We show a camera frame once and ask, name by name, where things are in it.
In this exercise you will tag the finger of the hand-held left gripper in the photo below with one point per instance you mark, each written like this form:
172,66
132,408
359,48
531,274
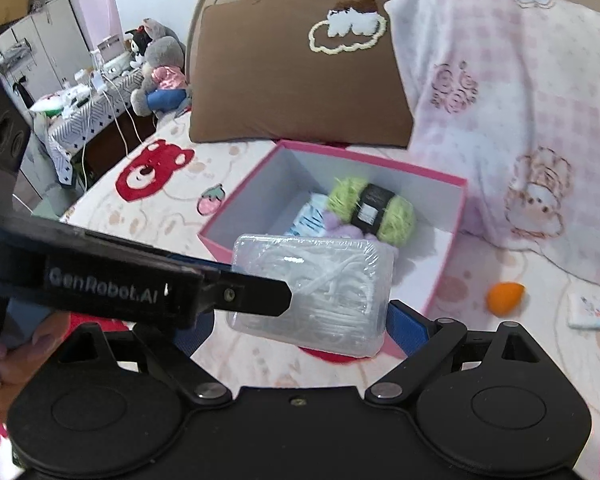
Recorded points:
200,262
250,295

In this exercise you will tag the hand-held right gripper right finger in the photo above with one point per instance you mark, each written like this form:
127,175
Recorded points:
407,325

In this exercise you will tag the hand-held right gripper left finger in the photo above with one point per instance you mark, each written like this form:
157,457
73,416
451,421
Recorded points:
195,332

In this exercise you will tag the pink cardboard box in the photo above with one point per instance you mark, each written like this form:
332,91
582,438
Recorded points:
430,270

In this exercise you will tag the clear plastic swab box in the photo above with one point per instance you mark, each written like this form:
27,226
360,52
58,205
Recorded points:
330,285

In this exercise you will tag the blue wet wipes pack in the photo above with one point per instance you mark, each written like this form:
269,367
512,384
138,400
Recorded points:
307,217

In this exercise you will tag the orange makeup sponge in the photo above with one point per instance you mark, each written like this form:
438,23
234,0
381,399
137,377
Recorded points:
505,300

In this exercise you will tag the purple plush toy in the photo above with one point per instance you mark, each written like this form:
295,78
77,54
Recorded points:
352,235

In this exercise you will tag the green yarn ball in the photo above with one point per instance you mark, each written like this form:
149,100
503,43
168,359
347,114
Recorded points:
397,217

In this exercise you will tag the small white tissue pack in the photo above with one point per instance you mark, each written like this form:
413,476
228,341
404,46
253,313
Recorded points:
590,312

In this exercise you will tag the person's left hand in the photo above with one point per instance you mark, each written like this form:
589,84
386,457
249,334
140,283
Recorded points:
25,375

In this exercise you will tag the printed bear blanket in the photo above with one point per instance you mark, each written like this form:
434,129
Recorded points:
170,200

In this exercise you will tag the patterned table cloth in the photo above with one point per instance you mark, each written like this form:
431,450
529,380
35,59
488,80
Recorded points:
90,115

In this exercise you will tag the brown pillow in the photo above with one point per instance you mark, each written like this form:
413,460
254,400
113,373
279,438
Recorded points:
280,85

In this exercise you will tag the grey plush toy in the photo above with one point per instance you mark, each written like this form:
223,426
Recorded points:
160,65

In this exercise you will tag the white appliance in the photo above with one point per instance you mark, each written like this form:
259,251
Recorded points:
111,52

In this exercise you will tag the black and white plush toy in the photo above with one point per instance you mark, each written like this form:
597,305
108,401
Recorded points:
139,47

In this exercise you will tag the grey cabinet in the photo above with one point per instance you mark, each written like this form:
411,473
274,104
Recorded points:
40,50

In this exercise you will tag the pink checked pillow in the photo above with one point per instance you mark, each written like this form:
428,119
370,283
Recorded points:
520,110

